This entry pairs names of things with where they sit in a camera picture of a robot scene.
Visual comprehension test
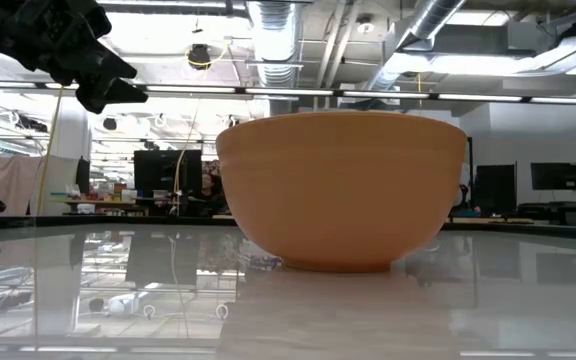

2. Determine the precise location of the cluttered wooden desk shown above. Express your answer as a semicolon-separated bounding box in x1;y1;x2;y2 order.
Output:
50;182;149;217

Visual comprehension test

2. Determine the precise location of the grey rectangular duct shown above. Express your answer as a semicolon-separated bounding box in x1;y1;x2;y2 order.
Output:
435;22;542;56

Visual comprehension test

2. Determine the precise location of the orange bowl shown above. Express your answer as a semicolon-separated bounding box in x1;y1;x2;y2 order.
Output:
215;110;468;274

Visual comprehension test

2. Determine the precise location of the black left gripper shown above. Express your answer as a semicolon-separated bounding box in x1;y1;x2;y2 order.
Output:
0;0;149;115

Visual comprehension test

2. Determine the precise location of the black dome camera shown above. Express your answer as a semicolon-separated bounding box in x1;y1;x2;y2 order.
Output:
186;43;213;71

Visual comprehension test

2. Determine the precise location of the smooth silver air duct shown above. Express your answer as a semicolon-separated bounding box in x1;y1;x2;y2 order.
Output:
367;0;469;94

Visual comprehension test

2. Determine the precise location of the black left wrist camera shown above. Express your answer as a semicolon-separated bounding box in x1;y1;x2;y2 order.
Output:
66;0;113;42

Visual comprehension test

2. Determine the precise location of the ribbed silver air duct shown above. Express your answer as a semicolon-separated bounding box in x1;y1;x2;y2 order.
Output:
245;0;303;117

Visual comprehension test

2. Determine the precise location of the long light bar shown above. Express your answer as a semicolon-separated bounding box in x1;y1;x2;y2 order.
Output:
0;78;576;107

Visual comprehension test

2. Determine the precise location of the narrow black monitor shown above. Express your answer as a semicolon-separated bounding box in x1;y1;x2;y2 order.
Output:
74;156;92;195

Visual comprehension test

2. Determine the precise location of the pink curtain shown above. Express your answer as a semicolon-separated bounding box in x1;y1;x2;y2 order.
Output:
0;154;37;216

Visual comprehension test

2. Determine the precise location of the black desk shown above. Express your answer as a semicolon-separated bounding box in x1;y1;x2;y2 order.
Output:
516;200;576;226

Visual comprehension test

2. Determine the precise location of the thin yellow cable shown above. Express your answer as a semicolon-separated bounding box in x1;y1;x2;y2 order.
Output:
170;42;232;217

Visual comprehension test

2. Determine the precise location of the person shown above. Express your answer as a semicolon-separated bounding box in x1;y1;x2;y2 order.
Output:
187;172;230;217

